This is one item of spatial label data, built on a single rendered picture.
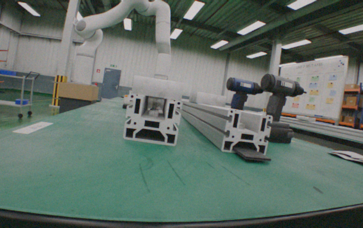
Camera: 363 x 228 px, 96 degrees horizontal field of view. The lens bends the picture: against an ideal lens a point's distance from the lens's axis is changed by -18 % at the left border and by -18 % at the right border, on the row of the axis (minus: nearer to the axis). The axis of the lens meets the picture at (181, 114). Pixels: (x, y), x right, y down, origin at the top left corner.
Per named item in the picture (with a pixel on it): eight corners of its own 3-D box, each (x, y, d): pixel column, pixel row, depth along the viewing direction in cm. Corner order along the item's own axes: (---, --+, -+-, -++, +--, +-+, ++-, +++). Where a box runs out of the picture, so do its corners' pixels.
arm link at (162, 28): (158, 30, 129) (158, 74, 131) (154, 21, 113) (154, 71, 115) (172, 30, 129) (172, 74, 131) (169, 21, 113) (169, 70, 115)
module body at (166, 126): (147, 109, 115) (149, 95, 114) (164, 112, 116) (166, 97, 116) (122, 139, 36) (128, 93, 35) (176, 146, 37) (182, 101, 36)
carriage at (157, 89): (137, 103, 58) (140, 80, 58) (173, 108, 59) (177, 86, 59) (129, 106, 42) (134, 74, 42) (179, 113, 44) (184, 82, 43)
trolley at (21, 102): (-22, 113, 331) (-17, 64, 323) (-7, 110, 382) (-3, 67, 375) (26, 119, 365) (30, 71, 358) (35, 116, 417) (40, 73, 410)
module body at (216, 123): (179, 114, 117) (181, 100, 117) (195, 116, 119) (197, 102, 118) (221, 151, 38) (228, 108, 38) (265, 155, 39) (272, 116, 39)
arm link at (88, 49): (72, 54, 116) (77, 19, 115) (87, 59, 135) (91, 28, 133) (88, 55, 116) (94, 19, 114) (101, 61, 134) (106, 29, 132)
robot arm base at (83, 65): (62, 82, 113) (65, 52, 111) (73, 83, 131) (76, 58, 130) (91, 85, 116) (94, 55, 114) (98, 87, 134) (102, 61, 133)
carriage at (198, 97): (187, 107, 85) (190, 92, 85) (212, 111, 87) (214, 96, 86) (194, 110, 69) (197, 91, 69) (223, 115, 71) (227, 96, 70)
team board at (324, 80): (258, 153, 405) (274, 63, 391) (276, 154, 417) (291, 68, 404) (316, 181, 260) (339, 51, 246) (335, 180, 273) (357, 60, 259)
